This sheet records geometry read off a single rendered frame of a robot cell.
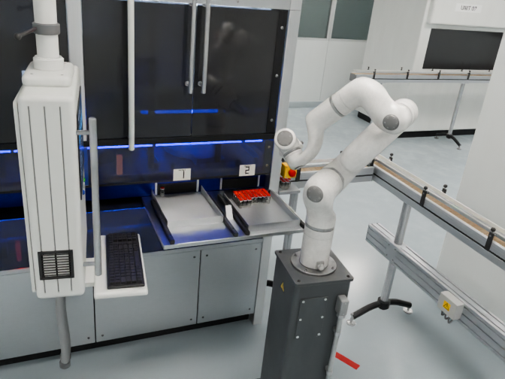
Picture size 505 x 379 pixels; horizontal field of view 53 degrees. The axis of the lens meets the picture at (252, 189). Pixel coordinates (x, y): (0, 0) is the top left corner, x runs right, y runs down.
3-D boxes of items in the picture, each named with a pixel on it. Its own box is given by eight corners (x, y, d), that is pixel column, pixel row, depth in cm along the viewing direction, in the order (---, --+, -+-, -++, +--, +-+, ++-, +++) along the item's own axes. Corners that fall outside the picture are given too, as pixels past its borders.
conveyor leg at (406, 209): (372, 304, 320) (397, 195, 289) (383, 302, 324) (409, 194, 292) (380, 313, 313) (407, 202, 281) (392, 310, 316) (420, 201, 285)
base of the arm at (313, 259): (343, 274, 205) (351, 234, 197) (300, 278, 199) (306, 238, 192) (324, 250, 221) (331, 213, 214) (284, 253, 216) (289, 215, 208)
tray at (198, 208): (151, 195, 250) (151, 189, 249) (201, 192, 260) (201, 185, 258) (167, 228, 222) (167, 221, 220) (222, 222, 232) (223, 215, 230)
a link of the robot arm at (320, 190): (339, 223, 205) (349, 169, 195) (322, 241, 190) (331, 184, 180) (312, 215, 210) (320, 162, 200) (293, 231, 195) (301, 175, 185)
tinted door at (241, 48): (191, 135, 238) (197, 3, 214) (273, 132, 254) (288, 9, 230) (191, 135, 237) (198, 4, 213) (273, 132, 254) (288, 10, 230)
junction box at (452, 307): (436, 306, 260) (440, 292, 257) (443, 304, 262) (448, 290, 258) (452, 320, 250) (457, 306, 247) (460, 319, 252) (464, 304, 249)
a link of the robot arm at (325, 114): (359, 131, 184) (299, 171, 202) (339, 95, 187) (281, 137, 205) (349, 132, 177) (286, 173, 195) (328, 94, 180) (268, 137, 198)
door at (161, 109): (87, 139, 220) (80, -5, 196) (190, 135, 238) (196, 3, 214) (87, 139, 219) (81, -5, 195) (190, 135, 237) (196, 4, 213)
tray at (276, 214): (223, 199, 254) (224, 193, 252) (270, 195, 264) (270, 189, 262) (247, 231, 226) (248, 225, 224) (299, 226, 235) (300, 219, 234)
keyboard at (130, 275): (105, 237, 225) (105, 231, 224) (137, 234, 229) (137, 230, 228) (107, 289, 190) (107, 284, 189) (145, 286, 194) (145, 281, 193)
